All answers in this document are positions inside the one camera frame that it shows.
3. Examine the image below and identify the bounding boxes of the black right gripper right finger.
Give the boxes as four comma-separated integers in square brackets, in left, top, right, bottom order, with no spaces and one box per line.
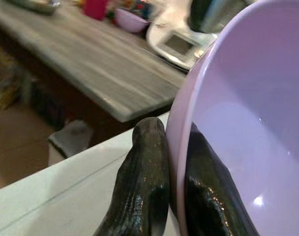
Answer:
[169,122,254,236]

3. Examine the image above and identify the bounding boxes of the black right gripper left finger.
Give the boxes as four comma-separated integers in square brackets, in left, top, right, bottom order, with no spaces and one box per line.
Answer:
[93,117,170,236]

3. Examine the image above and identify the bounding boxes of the large lilac plastic bowl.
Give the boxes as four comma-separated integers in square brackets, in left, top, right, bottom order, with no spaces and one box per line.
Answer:
[165,0,299,236]

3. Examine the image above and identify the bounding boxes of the white counter edge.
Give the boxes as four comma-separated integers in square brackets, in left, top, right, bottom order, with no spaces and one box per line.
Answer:
[0,112,179,236]

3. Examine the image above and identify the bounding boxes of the grey sock foot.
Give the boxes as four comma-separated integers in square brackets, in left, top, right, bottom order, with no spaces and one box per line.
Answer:
[47,118,94,159]

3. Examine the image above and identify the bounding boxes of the grey wooden table board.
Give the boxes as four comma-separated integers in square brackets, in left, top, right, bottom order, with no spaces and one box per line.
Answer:
[0,0,189,123]

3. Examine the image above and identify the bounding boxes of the white kitchen machine with display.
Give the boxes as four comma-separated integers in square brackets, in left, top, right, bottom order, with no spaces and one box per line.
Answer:
[146,0,253,72]

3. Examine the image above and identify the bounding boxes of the small lilac plastic bowl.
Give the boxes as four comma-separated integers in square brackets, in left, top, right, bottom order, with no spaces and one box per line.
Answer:
[113,7,150,34]

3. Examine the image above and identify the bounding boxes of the colourful packages on shelf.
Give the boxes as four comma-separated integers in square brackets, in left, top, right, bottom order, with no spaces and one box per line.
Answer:
[0,44,25,110]

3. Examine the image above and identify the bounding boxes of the pink plastic cup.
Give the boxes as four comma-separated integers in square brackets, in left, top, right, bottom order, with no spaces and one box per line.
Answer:
[83,0,111,21]

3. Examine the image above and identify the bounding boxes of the grey metal tray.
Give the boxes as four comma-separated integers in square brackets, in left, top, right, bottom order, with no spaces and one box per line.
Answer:
[6,0,61,15]

